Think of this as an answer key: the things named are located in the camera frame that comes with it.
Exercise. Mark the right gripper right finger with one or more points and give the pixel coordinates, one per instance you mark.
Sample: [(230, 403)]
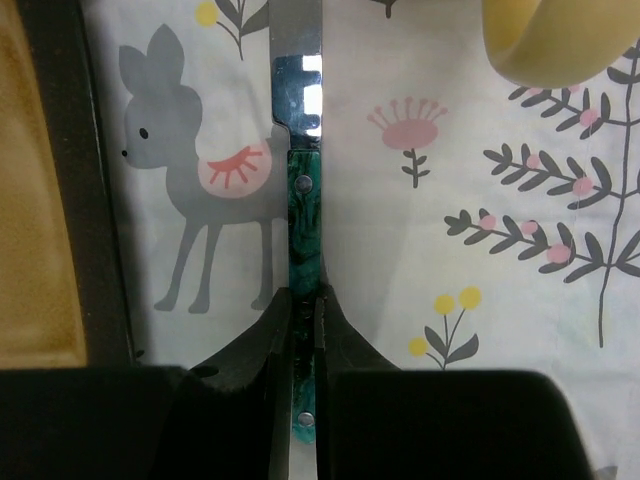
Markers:
[(376, 421)]

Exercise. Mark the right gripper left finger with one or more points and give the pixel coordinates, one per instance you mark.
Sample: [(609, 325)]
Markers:
[(228, 417)]

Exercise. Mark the square yellow black plate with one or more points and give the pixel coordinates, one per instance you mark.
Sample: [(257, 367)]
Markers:
[(63, 301)]

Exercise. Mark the floral animal print cloth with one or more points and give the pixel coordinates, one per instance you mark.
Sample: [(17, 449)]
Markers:
[(468, 222)]

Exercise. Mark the knife with teal handle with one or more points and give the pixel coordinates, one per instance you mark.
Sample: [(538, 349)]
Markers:
[(297, 106)]

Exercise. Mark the yellow mug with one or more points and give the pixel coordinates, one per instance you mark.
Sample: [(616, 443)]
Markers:
[(554, 44)]

